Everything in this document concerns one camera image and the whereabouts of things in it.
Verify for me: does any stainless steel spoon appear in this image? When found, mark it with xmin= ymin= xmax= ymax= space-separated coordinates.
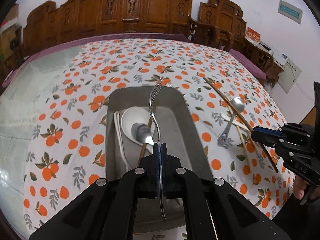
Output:
xmin=217 ymin=97 xmax=245 ymax=147

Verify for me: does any person's right hand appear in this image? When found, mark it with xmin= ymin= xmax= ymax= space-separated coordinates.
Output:
xmin=293 ymin=176 xmax=308 ymax=200

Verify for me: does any light bamboo chopstick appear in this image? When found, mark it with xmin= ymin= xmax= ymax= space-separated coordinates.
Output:
xmin=226 ymin=96 xmax=252 ymax=167
xmin=232 ymin=114 xmax=261 ymax=156

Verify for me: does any white ceramic soup spoon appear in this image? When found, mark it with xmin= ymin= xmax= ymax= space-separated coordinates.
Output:
xmin=114 ymin=107 xmax=155 ymax=171

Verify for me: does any grey rectangular utensil tray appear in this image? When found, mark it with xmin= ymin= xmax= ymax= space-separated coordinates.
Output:
xmin=105 ymin=86 xmax=214 ymax=234

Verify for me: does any purple table cover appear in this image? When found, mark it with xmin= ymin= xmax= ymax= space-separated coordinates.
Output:
xmin=2 ymin=32 xmax=267 ymax=88

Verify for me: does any orange-print white tablecloth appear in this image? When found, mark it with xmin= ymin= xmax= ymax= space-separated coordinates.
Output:
xmin=23 ymin=38 xmax=293 ymax=233

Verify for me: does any carved wooden armchair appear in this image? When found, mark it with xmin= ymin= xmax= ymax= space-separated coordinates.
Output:
xmin=189 ymin=0 xmax=246 ymax=53

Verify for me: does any carved wooden bench back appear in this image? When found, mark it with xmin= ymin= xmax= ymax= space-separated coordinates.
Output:
xmin=22 ymin=0 xmax=193 ymax=56

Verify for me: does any white wall electrical box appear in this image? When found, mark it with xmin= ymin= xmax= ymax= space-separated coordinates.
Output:
xmin=278 ymin=58 xmax=302 ymax=94

